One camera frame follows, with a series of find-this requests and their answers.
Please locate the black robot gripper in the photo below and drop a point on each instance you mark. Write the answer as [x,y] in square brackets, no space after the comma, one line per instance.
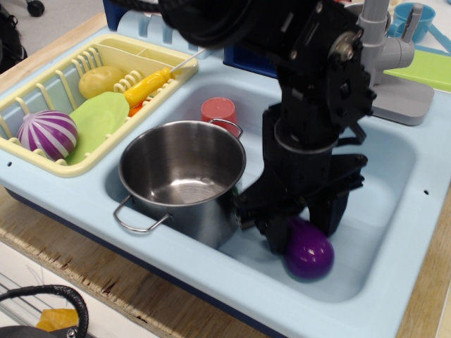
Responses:
[301,172]

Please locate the purple toy eggplant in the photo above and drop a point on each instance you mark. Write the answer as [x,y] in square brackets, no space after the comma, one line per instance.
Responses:
[309,253]

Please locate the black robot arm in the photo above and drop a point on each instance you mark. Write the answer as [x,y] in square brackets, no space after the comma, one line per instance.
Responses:
[316,50]

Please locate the stainless steel pot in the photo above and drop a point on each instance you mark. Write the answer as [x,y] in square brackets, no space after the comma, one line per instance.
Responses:
[185,174]

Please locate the red plastic cup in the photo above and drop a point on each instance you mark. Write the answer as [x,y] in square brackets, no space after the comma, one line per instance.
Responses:
[223,113]

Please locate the grey toy faucet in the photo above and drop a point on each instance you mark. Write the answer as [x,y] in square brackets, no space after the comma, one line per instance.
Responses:
[397,99]

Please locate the green cutting board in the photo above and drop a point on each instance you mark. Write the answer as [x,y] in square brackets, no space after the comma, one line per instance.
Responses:
[428,68]

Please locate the orange toy piece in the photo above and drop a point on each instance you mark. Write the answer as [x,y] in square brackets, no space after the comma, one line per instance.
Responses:
[133,111]

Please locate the green plastic plate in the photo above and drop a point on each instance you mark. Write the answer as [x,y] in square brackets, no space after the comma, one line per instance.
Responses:
[97,119]

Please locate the blue plastic cup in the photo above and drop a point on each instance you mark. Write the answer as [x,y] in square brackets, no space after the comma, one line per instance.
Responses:
[416,17]

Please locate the yellow toy potato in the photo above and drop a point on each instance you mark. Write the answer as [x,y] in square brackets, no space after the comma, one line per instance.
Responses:
[99,80]

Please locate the yellow dish rack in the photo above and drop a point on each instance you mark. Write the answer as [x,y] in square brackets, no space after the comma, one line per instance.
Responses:
[57,88]

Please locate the purple white striped toy onion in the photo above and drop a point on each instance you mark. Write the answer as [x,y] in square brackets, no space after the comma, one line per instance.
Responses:
[53,132]

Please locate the yellow tape piece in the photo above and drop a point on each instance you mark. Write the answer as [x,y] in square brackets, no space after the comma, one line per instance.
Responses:
[57,319]

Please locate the black bag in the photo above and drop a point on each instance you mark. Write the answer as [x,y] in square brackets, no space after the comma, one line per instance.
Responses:
[12,50]

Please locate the black chair wheel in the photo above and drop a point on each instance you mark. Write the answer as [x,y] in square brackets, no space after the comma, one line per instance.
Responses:
[35,8]

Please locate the yellow handled whisk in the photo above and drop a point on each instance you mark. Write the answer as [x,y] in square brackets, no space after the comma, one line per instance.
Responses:
[142,89]

